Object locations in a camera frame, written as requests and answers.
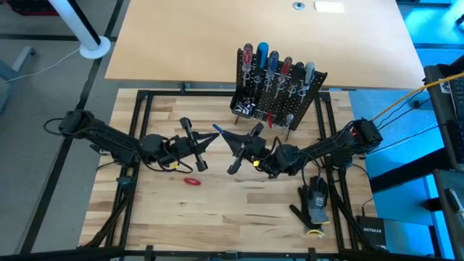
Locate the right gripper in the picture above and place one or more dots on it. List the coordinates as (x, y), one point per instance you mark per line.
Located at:
(259, 152)

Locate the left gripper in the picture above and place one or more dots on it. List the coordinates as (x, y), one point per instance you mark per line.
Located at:
(177, 148)

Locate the small blue screwdriver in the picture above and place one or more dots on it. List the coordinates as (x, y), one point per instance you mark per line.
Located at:
(217, 127)

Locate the long chrome socket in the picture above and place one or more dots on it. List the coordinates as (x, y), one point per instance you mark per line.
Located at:
(247, 111)

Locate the black metal pegboard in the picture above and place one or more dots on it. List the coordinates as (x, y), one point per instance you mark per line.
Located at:
(304, 101)

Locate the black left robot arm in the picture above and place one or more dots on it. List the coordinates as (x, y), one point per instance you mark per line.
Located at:
(105, 139)

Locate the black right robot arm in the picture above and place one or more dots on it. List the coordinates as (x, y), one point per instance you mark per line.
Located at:
(333, 143)

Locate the black pegboard bin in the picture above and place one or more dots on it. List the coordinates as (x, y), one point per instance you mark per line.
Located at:
(243, 106)

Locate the beige desk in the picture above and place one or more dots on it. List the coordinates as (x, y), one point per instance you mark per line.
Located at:
(181, 43)

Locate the grey desk grommet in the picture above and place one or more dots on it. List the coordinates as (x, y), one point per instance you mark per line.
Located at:
(298, 6)

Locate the white desk pad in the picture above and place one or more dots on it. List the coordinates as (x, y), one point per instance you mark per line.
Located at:
(329, 7)

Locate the grey table leg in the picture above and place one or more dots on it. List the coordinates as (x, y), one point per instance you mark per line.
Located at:
(18, 61)

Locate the black equipment cart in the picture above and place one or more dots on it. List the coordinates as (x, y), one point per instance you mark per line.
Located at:
(438, 108)

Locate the dark red crate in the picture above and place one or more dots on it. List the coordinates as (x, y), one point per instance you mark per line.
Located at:
(32, 7)

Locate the black side table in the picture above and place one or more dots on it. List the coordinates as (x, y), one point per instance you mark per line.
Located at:
(449, 217)

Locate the black aluminium table frame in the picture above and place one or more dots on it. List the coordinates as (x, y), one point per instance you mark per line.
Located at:
(181, 93)

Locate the white post round base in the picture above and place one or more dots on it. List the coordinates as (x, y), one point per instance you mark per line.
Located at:
(95, 49)

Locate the black network switch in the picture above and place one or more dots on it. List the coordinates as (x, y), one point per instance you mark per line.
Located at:
(371, 232)

